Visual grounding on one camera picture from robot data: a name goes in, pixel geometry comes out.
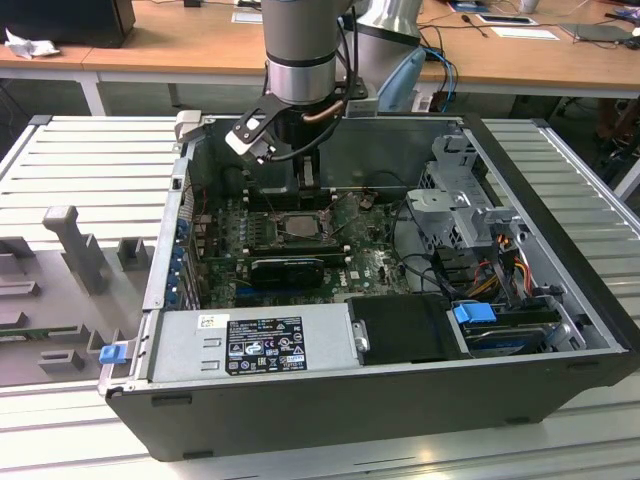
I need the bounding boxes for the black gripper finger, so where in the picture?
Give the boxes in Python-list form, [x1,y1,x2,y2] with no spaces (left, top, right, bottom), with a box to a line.
[293,148,322,197]

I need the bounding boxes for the metal socket cover frame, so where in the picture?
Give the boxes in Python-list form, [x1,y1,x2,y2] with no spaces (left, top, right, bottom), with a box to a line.
[319,191,354,236]

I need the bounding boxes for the RAM slot with white latches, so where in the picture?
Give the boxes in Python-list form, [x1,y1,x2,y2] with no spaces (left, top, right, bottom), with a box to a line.
[247,188,334,196]
[248,198,334,207]

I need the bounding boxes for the black RAM slot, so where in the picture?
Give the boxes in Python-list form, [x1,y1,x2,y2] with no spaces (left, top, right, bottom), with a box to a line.
[249,245,346,255]
[248,238,342,249]
[247,193,334,201]
[248,203,333,212]

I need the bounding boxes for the CPU socket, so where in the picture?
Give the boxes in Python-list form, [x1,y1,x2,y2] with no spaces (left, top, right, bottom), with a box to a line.
[269,209,335,247]

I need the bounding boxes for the green motherboard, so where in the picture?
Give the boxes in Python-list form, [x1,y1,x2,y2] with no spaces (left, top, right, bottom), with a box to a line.
[192,189,436,309]

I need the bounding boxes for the pale blue teach pendant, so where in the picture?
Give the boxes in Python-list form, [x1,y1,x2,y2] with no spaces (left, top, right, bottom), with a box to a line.
[375,46,427,115]

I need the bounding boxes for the black graphics card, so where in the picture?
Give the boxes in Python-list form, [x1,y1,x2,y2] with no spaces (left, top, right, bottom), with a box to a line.
[248,256,325,290]

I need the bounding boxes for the grey metal drive cage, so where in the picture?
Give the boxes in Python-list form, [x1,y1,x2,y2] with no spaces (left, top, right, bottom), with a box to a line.
[403,133,534,261]

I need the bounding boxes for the black plastic shroud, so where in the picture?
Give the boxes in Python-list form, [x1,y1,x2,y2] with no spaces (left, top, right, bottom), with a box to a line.
[344,294,454,367]

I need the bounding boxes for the hard disk in blue carrier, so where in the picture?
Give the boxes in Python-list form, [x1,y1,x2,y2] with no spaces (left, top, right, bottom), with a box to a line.
[451,301,551,359]

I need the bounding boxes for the grey power supply unit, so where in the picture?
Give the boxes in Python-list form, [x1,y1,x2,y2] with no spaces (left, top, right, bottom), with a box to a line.
[149,303,362,384]

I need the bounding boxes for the white flat device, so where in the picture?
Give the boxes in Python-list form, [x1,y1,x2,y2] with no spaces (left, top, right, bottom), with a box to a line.
[474,13,535,26]

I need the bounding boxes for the white paper sheet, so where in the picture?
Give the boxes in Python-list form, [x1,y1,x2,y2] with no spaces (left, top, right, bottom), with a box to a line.
[490,25,560,41]

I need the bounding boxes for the dark grey PC case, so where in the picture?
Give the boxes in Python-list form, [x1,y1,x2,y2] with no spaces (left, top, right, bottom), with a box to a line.
[94,110,632,464]

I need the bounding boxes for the black box on desk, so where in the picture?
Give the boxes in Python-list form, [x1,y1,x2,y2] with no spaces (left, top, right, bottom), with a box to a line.
[0,0,137,50]

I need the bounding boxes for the crumpled white paper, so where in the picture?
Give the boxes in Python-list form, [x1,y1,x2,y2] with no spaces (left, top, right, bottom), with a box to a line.
[3,27,62,60]

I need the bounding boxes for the grey parts rack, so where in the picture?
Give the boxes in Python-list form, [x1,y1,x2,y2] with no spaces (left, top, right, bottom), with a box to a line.
[0,203,157,389]

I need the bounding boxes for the grey laptop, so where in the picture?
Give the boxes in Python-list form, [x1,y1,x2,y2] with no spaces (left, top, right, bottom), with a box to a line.
[559,22,640,50]

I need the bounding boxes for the copper cable sleeve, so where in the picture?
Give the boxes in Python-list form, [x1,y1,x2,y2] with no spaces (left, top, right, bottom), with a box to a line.
[302,98,347,125]

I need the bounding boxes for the black camera cable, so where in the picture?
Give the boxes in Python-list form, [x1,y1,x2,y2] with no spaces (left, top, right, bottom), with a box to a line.
[259,138,331,165]

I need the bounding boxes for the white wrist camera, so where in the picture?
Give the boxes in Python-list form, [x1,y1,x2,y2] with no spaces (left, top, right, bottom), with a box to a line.
[223,97,282,166]

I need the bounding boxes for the black looped cable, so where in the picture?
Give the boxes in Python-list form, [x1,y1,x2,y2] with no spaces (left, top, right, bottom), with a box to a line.
[372,171,409,201]

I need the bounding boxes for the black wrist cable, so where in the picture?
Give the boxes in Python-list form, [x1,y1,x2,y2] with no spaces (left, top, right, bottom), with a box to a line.
[335,9,365,104]

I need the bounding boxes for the pale grey case handle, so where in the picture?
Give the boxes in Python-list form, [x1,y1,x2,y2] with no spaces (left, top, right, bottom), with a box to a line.
[175,110,204,146]

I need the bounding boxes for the long black cable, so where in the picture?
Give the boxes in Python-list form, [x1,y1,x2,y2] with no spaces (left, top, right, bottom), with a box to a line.
[391,199,454,297]

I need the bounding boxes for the blue cable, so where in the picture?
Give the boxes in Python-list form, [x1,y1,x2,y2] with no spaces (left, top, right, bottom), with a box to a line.
[424,46,459,104]

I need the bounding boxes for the orange yellow power wires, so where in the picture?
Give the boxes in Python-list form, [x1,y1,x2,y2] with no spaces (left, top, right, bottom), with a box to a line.
[469,239,534,301]

